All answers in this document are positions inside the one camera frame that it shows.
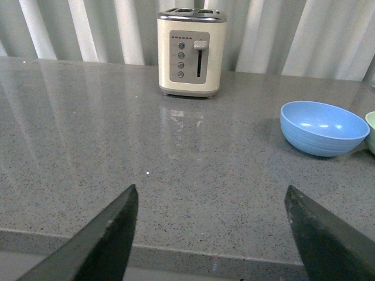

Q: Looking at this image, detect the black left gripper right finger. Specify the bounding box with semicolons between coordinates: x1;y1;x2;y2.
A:
285;185;374;280

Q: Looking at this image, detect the cream two-slot toaster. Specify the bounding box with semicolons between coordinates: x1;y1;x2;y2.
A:
157;8;227;98

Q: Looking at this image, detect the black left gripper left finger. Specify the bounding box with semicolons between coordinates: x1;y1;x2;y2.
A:
20;184;138;280

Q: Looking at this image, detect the green plastic bowl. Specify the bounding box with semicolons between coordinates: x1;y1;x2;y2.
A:
364;111;375;155

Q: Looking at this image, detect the white pleated curtain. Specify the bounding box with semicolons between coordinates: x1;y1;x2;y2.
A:
1;1;374;83

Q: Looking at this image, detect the blue plastic bowl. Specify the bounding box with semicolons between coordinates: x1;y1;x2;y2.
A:
280;101;370;157

